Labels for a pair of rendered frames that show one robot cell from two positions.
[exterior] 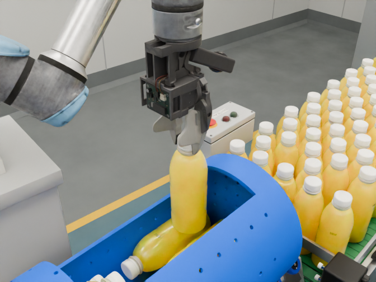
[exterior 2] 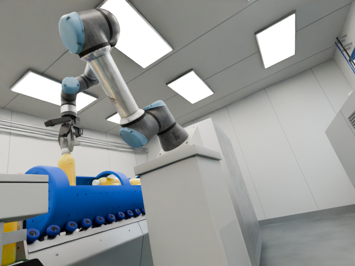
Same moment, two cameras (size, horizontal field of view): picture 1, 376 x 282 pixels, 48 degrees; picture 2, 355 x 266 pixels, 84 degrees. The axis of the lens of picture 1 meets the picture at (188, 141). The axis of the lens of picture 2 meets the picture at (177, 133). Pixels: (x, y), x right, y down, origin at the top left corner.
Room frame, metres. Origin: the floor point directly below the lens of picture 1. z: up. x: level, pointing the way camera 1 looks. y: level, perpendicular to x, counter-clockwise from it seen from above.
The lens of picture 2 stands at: (1.64, 0.14, 0.94)
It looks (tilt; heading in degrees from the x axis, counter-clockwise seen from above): 20 degrees up; 156
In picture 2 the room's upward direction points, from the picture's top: 14 degrees counter-clockwise
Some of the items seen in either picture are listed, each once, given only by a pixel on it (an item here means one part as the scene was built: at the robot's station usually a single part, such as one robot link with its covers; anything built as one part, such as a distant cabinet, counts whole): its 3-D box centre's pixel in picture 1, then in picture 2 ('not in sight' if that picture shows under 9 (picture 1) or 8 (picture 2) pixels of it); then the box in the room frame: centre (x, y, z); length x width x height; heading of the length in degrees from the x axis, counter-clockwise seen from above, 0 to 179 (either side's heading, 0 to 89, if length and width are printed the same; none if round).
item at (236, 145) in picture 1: (236, 147); not in sight; (0.90, -0.13, 1.10); 0.04 x 0.04 x 0.02
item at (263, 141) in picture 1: (263, 143); not in sight; (0.92, -0.20, 1.10); 0.04 x 0.04 x 0.02
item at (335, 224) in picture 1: (333, 233); not in sight; (0.70, -0.34, 1.00); 0.07 x 0.07 x 0.19
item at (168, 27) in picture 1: (179, 22); (68, 112); (0.61, 0.01, 1.53); 0.08 x 0.08 x 0.05
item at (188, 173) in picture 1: (188, 186); (66, 172); (0.62, 0.00, 1.20); 0.07 x 0.07 x 0.19
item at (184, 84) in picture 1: (175, 73); (70, 125); (0.60, 0.02, 1.45); 0.09 x 0.08 x 0.12; 135
